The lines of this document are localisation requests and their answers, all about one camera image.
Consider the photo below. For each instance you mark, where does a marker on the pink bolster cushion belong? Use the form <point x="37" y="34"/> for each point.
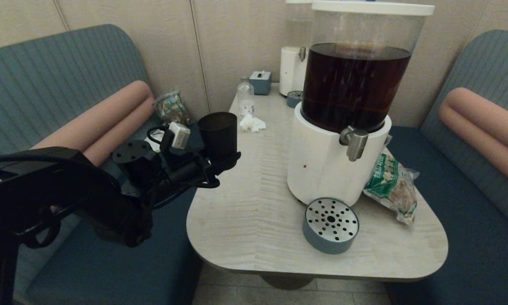
<point x="101" y="123"/>
<point x="482" y="123"/>

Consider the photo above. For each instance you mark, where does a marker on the crumpled white tissue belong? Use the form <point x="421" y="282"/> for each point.
<point x="252" y="123"/>

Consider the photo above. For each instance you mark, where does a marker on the silver dispenser tap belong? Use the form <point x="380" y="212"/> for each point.
<point x="355" y="142"/>

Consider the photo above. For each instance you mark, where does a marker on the white dispenser with dark tea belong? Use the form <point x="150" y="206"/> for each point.
<point x="321" y="156"/>

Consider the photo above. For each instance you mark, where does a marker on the white dispenser with clear tank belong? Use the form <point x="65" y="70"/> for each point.
<point x="292" y="63"/>

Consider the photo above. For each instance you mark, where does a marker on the teal bench seat cushion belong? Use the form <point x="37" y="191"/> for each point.
<point x="470" y="254"/>
<point x="122" y="271"/>

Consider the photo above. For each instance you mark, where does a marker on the teal striped bench backrest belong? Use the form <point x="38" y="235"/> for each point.
<point x="487" y="63"/>
<point x="46" y="72"/>

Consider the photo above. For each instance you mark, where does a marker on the grey-blue tissue box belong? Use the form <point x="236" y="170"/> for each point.
<point x="260" y="83"/>

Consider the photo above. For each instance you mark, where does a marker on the round grey perforated drip tray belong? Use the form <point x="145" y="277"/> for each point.
<point x="331" y="226"/>

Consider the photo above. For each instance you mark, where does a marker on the dark tapered cup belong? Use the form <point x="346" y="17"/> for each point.
<point x="217" y="133"/>

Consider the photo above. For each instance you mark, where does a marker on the clear plastic bottle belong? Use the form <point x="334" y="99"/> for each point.
<point x="245" y="95"/>

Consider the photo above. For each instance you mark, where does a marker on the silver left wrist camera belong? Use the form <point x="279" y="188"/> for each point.
<point x="179" y="134"/>

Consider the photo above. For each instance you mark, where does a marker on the crumpled brown snack bag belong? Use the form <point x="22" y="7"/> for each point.
<point x="173" y="108"/>

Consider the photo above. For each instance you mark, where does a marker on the green printed snack bag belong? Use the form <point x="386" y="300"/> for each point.
<point x="392" y="187"/>

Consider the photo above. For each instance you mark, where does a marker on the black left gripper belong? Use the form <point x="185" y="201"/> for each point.
<point x="188" y="169"/>

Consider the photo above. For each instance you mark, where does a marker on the small grey drip tray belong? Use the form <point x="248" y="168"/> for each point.
<point x="294" y="99"/>

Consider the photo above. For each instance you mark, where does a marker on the white folded napkin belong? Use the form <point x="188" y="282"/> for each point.
<point x="156" y="144"/>

